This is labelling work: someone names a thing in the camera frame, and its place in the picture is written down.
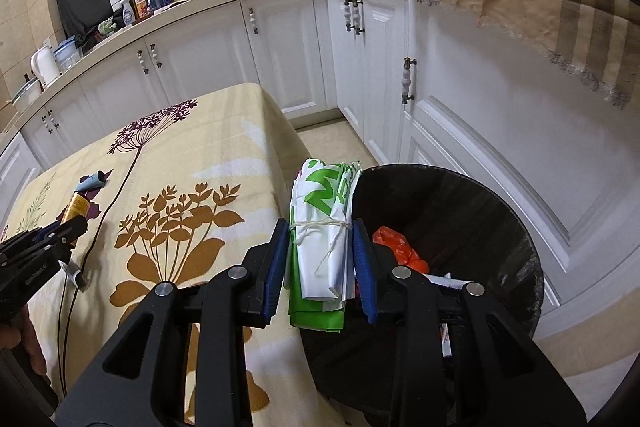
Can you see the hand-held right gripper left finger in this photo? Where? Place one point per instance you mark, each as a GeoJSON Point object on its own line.
{"type": "Point", "coordinates": [277, 267]}

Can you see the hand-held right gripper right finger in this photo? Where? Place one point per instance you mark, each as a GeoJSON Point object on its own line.
{"type": "Point", "coordinates": [362, 277]}

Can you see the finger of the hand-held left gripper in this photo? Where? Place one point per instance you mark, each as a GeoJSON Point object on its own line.
{"type": "Point", "coordinates": [72, 229]}
{"type": "Point", "coordinates": [47, 229]}

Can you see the brown bottle with black cap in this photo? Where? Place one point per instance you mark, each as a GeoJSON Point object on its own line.
{"type": "Point", "coordinates": [77, 206]}

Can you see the red plastic bag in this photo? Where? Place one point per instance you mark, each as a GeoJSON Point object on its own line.
{"type": "Point", "coordinates": [395, 242]}

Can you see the green and white bag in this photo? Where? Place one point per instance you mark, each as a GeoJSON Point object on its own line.
{"type": "Point", "coordinates": [320, 207]}

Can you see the trash bin with black liner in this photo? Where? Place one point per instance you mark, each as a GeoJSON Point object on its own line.
{"type": "Point", "coordinates": [450, 217]}

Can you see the person's left hand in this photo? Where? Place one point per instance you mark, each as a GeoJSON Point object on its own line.
{"type": "Point", "coordinates": [30, 342]}

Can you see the small white paper tube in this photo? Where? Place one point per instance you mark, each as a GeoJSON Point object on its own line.
{"type": "Point", "coordinates": [72, 274]}

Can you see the blue tube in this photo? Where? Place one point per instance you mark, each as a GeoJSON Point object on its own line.
{"type": "Point", "coordinates": [92, 179]}

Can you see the white lidded pot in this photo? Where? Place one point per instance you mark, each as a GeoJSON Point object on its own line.
{"type": "Point", "coordinates": [27, 92]}

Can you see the white kettle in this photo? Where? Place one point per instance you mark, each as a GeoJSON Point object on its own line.
{"type": "Point", "coordinates": [45, 67]}

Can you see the clear food container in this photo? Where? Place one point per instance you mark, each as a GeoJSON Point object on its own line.
{"type": "Point", "coordinates": [67, 54]}

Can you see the white kitchen cabinets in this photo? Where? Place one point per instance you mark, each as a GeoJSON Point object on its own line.
{"type": "Point", "coordinates": [280, 47]}

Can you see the white spray bottle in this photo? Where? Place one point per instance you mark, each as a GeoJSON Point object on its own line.
{"type": "Point", "coordinates": [124, 12]}

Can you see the orange dish soap bottle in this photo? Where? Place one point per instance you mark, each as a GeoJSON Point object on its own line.
{"type": "Point", "coordinates": [140, 4]}

